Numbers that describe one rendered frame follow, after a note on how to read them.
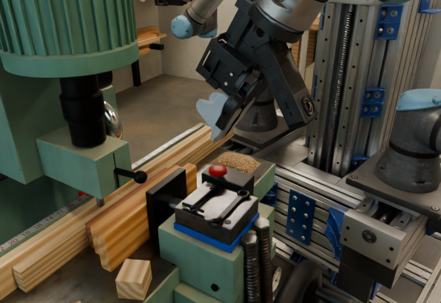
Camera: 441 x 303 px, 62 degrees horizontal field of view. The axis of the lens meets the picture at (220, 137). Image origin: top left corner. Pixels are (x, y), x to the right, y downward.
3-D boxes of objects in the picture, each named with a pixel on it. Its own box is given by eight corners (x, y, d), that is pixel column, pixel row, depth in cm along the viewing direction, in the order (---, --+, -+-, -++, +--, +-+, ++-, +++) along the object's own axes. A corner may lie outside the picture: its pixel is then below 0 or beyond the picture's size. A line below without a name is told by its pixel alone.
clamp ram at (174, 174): (185, 252, 59) (182, 206, 55) (149, 235, 62) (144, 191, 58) (215, 221, 65) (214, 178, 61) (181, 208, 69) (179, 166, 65)
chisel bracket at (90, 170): (103, 209, 56) (94, 160, 52) (44, 182, 62) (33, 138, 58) (136, 185, 61) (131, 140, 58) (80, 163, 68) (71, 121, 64)
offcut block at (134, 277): (127, 275, 55) (125, 258, 53) (152, 277, 55) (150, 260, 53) (117, 298, 51) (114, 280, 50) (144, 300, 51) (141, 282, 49)
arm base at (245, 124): (252, 111, 135) (252, 85, 130) (286, 122, 126) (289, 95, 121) (224, 123, 125) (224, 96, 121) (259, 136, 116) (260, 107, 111)
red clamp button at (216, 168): (220, 180, 57) (220, 174, 57) (205, 174, 59) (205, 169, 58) (230, 171, 60) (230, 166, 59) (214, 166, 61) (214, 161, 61)
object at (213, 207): (231, 254, 51) (231, 222, 48) (168, 226, 56) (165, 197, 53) (270, 204, 61) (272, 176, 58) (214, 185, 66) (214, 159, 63)
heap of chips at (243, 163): (248, 177, 80) (248, 169, 79) (209, 164, 84) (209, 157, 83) (262, 162, 85) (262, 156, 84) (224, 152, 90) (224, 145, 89)
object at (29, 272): (26, 293, 52) (20, 273, 50) (18, 287, 53) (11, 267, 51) (233, 135, 98) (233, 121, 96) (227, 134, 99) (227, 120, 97)
